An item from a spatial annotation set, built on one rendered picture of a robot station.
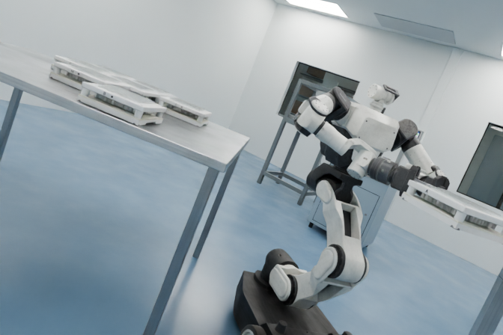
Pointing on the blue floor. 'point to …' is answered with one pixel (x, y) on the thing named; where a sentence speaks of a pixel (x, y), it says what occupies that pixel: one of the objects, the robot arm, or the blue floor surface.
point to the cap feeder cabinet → (374, 206)
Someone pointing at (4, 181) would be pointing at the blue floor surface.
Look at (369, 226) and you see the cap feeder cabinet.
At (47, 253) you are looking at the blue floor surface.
